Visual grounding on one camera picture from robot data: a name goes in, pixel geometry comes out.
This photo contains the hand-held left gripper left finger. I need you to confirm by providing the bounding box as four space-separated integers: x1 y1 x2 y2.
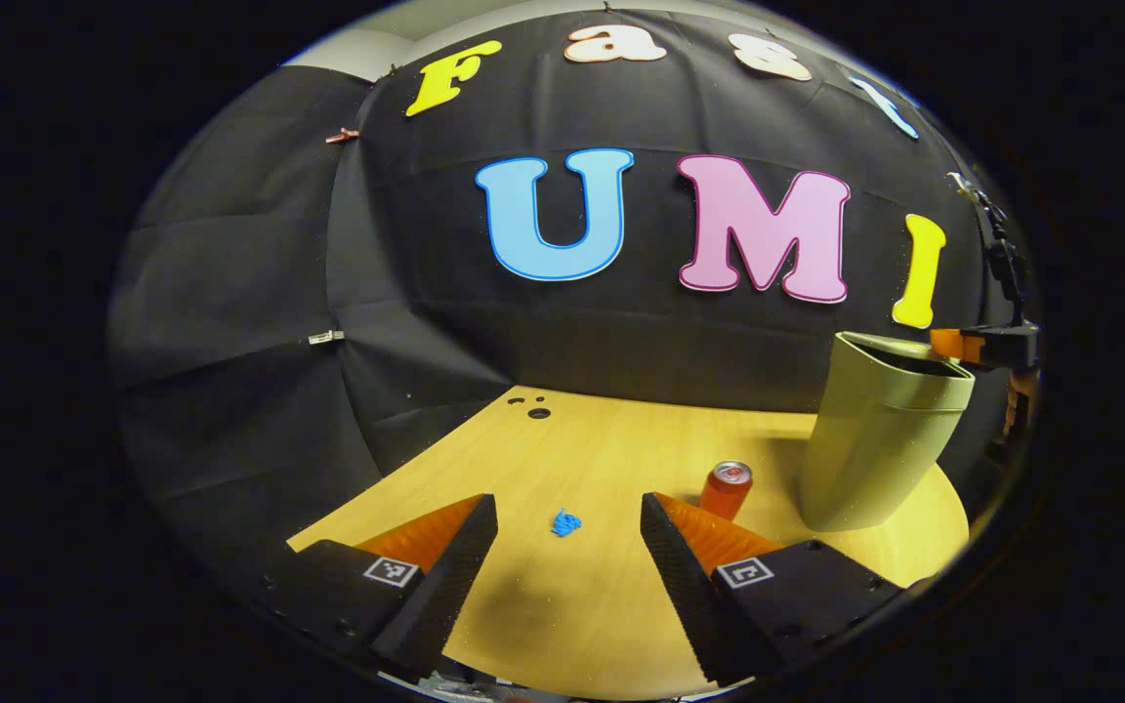
281 493 500 682

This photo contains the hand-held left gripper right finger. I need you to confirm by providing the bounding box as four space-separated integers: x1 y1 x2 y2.
640 491 907 685

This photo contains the orange pop can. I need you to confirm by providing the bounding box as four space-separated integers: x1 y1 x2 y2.
697 460 754 523

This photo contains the green desktop garbage bin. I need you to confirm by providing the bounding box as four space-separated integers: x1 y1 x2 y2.
797 330 977 534

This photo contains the wooden desktop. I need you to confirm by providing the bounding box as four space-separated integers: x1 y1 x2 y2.
286 385 971 700

